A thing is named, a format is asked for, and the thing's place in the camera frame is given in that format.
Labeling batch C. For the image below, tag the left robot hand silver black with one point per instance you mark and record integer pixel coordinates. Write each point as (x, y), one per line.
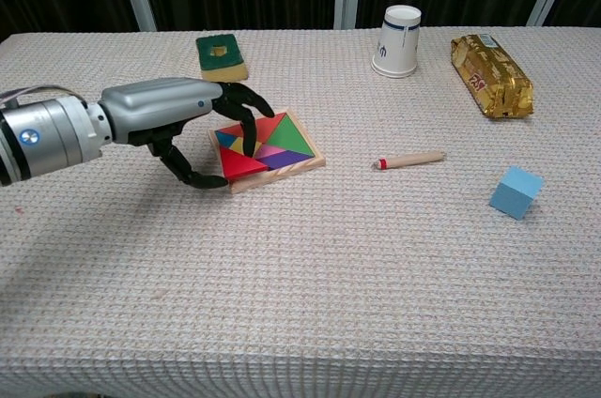
(155, 109)

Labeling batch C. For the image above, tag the red triangle piece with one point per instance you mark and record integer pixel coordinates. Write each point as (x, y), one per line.
(239, 165)

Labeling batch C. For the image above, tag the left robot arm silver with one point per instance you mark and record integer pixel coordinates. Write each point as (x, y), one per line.
(47, 140)

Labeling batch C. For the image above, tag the blue triangular block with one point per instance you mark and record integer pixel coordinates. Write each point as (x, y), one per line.
(223, 140)

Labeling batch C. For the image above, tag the large red tangram triangle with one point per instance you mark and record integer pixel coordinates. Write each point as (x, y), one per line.
(267, 128)

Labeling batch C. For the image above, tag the pink tangram triangle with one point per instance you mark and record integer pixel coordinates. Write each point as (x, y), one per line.
(270, 151)

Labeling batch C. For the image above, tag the green tangram triangle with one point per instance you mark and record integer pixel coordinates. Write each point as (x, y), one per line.
(291, 140)

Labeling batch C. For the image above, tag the purple tangram parallelogram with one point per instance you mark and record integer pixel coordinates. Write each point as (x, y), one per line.
(286, 161)

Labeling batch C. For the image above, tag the wooden tangram tray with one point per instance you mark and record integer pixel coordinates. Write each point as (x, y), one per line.
(300, 168)

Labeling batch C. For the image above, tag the beige waffle tablecloth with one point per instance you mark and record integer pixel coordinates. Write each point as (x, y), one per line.
(300, 276)

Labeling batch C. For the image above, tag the white paper cup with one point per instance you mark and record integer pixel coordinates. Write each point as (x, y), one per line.
(396, 48)

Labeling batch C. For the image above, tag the wooden pencil with red band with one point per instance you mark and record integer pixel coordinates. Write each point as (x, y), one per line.
(411, 159)

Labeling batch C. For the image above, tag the gold foil snack package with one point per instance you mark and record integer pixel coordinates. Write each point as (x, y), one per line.
(493, 76)

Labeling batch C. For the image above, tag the light blue cube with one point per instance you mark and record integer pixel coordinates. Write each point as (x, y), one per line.
(514, 194)

